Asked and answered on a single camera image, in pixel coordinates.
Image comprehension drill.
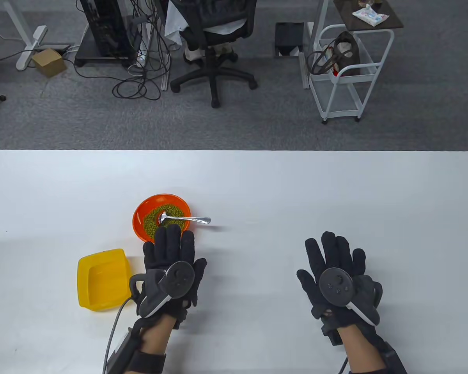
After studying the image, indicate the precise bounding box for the person's left hand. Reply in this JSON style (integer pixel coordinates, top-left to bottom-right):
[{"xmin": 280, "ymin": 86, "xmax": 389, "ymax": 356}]
[{"xmin": 142, "ymin": 224, "xmax": 208, "ymax": 330}]

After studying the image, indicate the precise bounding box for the person's right hand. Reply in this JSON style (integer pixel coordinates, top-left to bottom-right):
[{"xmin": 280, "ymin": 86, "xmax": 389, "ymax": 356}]
[{"xmin": 296, "ymin": 232, "xmax": 383, "ymax": 335}]

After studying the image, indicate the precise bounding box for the pile of green mung beans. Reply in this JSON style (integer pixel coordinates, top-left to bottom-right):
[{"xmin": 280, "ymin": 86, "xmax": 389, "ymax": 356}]
[{"xmin": 143, "ymin": 205, "xmax": 186, "ymax": 236}]

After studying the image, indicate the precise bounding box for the stainless steel spoon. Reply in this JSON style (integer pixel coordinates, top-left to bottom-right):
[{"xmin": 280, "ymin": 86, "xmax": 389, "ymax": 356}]
[{"xmin": 158, "ymin": 212, "xmax": 211, "ymax": 225}]

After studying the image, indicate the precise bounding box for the yellow plastic food container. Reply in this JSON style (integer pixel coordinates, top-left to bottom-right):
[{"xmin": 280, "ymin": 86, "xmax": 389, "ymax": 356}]
[{"xmin": 77, "ymin": 249, "xmax": 131, "ymax": 311}]

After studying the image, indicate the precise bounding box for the person's right forearm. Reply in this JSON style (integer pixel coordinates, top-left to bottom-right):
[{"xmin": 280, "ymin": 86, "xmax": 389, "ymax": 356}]
[{"xmin": 337, "ymin": 325, "xmax": 386, "ymax": 374}]

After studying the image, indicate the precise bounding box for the person's left forearm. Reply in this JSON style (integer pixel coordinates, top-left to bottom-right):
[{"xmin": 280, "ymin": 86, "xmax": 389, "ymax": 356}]
[{"xmin": 131, "ymin": 314, "xmax": 178, "ymax": 374}]

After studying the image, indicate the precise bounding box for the black handheld controller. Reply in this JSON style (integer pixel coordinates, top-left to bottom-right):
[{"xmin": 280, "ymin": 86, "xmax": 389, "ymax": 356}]
[
  {"xmin": 129, "ymin": 261, "xmax": 195, "ymax": 318},
  {"xmin": 319, "ymin": 268, "xmax": 381, "ymax": 326}
]

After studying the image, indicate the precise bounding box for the orange plastic bowl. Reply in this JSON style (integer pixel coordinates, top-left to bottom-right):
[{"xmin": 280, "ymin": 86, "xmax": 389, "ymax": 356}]
[{"xmin": 133, "ymin": 194, "xmax": 192, "ymax": 244}]

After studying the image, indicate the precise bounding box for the white rolling cart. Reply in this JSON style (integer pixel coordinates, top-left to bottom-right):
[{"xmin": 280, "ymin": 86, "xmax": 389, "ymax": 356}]
[{"xmin": 307, "ymin": 24, "xmax": 395, "ymax": 124}]

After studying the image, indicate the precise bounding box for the black office chair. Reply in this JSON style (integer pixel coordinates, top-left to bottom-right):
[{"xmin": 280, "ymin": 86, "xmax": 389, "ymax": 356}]
[{"xmin": 168, "ymin": 0, "xmax": 258, "ymax": 109}]

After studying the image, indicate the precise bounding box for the brown handbag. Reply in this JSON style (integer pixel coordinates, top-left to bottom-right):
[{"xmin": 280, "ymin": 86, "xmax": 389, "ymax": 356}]
[{"xmin": 306, "ymin": 31, "xmax": 361, "ymax": 76}]

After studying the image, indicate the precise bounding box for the black floor platform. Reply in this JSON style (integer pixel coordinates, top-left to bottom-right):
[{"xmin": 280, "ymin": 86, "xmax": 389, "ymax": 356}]
[{"xmin": 74, "ymin": 23, "xmax": 139, "ymax": 67}]

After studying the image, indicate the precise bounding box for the cardboard box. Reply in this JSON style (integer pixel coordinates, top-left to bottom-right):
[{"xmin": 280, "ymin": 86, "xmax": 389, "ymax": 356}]
[{"xmin": 31, "ymin": 48, "xmax": 67, "ymax": 78}]

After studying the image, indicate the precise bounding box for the black floor box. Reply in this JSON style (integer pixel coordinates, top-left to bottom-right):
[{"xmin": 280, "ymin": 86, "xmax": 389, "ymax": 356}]
[{"xmin": 275, "ymin": 22, "xmax": 305, "ymax": 58}]

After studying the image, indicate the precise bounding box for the black computer tower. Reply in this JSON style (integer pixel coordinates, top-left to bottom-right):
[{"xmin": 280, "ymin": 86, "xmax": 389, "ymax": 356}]
[{"xmin": 79, "ymin": 0, "xmax": 137, "ymax": 59}]

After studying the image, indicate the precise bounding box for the brown top side table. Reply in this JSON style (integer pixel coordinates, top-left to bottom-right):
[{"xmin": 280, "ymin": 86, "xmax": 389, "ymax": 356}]
[{"xmin": 302, "ymin": 0, "xmax": 404, "ymax": 89}]

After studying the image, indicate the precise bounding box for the white tissue packet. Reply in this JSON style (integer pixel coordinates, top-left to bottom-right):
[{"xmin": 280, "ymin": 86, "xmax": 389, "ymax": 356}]
[{"xmin": 353, "ymin": 5, "xmax": 390, "ymax": 27}]

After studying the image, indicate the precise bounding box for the white desk leg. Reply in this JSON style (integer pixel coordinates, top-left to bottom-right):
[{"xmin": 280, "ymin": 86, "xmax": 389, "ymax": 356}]
[{"xmin": 2, "ymin": 0, "xmax": 48, "ymax": 71}]

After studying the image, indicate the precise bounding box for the grey cable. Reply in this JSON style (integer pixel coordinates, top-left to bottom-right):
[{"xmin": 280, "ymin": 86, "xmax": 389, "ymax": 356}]
[{"xmin": 103, "ymin": 298, "xmax": 135, "ymax": 374}]

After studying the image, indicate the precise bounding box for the black wrist camera unit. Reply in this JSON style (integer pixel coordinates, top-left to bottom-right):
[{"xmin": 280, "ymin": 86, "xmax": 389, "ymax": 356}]
[
  {"xmin": 103, "ymin": 327, "xmax": 166, "ymax": 374},
  {"xmin": 374, "ymin": 335, "xmax": 408, "ymax": 374}
]

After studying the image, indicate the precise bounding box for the bundle of black cables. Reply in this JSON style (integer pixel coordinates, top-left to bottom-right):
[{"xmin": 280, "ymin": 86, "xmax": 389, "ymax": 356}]
[{"xmin": 62, "ymin": 0, "xmax": 172, "ymax": 101}]

